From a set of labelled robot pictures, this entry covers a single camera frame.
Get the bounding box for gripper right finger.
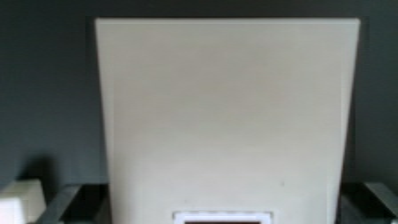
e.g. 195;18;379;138
337;182;398;224

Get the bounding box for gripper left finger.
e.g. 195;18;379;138
33;184;109;224

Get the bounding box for white cabinet top block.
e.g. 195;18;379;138
95;18;360;224

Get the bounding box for white L-shaped fence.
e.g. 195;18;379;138
0;179;45;224

